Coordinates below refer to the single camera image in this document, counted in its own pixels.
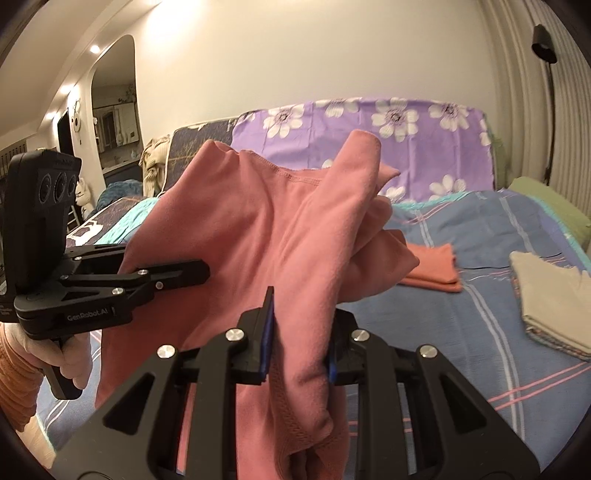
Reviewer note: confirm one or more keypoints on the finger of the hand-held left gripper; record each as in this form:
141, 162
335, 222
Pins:
175, 273
97, 253

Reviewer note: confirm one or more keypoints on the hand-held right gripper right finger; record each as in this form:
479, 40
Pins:
331, 369

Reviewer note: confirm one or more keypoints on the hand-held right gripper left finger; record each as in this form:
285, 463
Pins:
267, 341

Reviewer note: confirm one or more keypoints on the pink garment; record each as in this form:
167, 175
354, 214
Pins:
277, 230

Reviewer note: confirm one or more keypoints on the person's left forearm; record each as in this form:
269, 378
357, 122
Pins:
16, 392

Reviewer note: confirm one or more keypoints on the person's left hand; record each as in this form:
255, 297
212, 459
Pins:
32, 353

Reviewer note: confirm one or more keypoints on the dark cloth with white print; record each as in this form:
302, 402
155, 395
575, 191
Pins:
87, 228

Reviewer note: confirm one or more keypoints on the teal knitted blanket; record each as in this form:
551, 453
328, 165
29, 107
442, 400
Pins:
124, 203

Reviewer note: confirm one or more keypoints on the white cat figure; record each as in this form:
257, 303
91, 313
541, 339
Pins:
83, 196

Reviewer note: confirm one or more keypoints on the hanging beige cloth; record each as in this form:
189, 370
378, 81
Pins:
154, 161

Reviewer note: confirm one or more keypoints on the blue striped bedsheet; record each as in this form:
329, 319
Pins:
438, 350

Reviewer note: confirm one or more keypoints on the dark printed sofa cover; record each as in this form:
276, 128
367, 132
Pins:
194, 143

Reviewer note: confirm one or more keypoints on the folded orange cloth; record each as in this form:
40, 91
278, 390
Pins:
434, 267

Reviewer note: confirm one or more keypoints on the round ceiling light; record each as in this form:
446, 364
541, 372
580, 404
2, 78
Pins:
95, 48

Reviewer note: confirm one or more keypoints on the purple floral sheet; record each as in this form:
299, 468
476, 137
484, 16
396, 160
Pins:
351, 138

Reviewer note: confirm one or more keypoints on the folded beige cloth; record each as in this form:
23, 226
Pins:
549, 295

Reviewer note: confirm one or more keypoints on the green pillow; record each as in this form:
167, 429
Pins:
549, 198

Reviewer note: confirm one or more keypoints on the arched wall mirror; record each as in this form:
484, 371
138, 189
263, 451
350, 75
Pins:
115, 101

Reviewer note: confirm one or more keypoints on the black wall lamp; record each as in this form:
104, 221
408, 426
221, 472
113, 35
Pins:
545, 46

